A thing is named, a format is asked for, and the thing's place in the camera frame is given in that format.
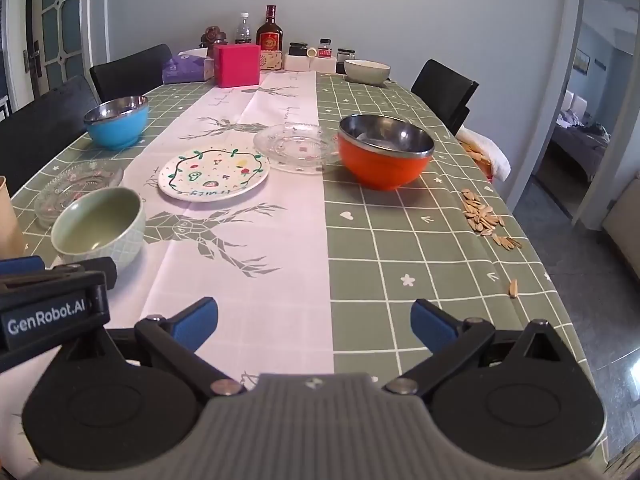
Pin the small red-labelled bottle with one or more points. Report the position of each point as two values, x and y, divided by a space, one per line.
325 49

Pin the brown liquor bottle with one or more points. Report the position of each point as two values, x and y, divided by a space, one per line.
269 35

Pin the beige patterned box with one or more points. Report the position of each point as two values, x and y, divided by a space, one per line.
271 60

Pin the purple tissue pack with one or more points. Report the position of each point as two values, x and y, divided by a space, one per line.
185 69

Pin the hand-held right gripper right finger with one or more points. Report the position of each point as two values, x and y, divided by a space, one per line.
431 327

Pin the brown figurine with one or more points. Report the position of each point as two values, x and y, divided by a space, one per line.
214 37

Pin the dark-lidded glass jar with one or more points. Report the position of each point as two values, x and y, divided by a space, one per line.
346 54

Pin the clear plastic water bottle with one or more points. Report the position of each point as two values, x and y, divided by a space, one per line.
243 30

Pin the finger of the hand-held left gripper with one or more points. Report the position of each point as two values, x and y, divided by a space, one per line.
20 266
95 267

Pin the black chair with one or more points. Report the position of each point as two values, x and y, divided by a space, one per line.
40 130
442 92
130 72

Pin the pink box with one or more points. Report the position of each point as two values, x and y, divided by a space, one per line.
237 66

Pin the grey bed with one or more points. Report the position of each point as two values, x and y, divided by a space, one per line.
580 140

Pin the white painted fruit plate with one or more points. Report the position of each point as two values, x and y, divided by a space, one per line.
215 172

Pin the pale ceramic bowl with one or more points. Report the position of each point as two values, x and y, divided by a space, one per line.
367 74

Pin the stray sunflower seed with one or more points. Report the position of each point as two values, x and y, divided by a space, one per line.
513 288

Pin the clear glass flowered plate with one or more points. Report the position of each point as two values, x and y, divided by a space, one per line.
295 147
75 182

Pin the framed wall picture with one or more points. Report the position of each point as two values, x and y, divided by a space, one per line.
582 60

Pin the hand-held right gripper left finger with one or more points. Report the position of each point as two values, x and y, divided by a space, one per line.
197 326

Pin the blue steel-lined bowl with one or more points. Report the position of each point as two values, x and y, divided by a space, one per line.
117 132

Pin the white glazed door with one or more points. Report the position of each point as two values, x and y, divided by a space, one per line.
55 20

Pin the white box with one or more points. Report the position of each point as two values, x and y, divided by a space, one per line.
296 62
324 64

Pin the black-lidded jar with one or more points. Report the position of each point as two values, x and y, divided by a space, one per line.
298 49

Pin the tan paper cup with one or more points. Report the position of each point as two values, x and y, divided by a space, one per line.
9 220

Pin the green ceramic bowl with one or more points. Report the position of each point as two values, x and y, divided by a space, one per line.
95 225

